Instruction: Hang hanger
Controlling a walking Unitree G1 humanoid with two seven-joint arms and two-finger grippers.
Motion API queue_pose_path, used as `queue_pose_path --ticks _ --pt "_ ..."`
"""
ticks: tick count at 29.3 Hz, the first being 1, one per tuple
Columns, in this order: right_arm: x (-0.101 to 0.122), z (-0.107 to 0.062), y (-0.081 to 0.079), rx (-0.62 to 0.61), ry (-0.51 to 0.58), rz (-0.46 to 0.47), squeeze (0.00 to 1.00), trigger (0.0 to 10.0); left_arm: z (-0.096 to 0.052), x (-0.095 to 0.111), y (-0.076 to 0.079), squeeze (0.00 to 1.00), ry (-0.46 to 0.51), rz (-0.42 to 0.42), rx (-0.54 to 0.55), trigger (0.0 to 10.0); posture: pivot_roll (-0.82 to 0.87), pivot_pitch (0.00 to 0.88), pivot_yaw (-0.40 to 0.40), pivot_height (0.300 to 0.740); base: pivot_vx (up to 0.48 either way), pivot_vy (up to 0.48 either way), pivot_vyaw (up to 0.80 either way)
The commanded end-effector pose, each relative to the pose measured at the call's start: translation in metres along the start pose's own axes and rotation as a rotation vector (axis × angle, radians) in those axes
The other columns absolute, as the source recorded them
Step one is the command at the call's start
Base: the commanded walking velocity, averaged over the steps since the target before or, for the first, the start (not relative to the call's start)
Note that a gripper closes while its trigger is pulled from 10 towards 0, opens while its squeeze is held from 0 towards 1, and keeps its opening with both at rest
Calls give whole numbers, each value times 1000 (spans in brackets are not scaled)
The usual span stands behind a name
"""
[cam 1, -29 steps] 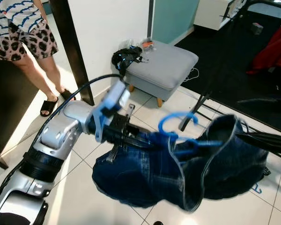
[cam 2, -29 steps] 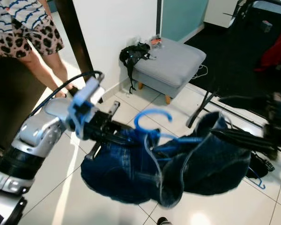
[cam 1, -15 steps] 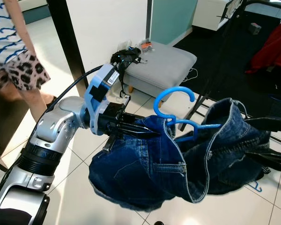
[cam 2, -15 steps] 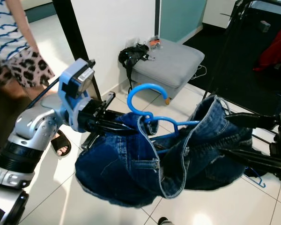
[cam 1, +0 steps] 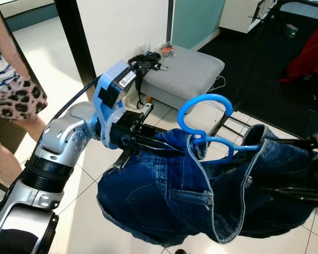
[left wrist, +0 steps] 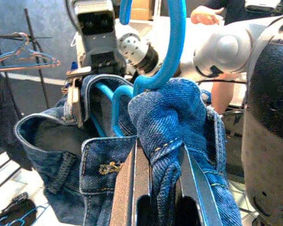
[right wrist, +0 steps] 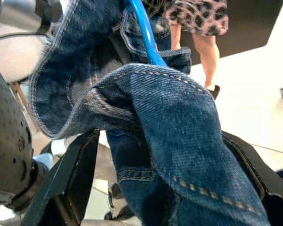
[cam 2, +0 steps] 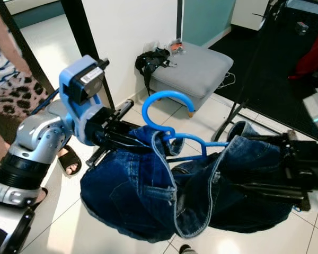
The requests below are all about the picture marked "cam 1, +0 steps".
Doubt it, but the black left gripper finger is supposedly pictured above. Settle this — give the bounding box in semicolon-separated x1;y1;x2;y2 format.
132;133;184;157

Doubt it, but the blue plastic hanger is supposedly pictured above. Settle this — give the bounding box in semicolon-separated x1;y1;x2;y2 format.
178;94;266;165

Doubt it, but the black carpet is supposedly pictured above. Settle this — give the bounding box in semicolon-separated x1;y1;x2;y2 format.
199;0;318;139

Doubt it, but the grey cushioned ottoman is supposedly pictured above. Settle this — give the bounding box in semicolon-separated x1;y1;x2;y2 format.
140;47;226;112

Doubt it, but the red cloth cover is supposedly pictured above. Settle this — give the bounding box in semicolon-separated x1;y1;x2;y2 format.
280;21;318;83

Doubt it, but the small grey device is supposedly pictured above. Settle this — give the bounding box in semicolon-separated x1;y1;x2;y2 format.
284;24;299;38

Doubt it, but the person in leopard skirt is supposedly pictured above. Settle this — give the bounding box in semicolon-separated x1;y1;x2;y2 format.
0;0;48;186

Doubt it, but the white cabinet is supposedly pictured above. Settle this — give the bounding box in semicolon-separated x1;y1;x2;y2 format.
219;0;276;33

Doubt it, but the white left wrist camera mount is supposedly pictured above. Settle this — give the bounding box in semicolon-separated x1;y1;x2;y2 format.
93;60;137;150

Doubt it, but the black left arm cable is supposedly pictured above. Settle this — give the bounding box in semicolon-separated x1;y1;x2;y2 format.
50;74;104;120

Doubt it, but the black strap bundle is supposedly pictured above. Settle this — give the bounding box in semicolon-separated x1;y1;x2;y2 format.
128;51;162;104

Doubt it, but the black door frame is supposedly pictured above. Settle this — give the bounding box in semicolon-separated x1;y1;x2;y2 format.
54;0;99;98

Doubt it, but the black partition post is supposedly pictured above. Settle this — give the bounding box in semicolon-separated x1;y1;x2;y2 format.
167;0;175;47

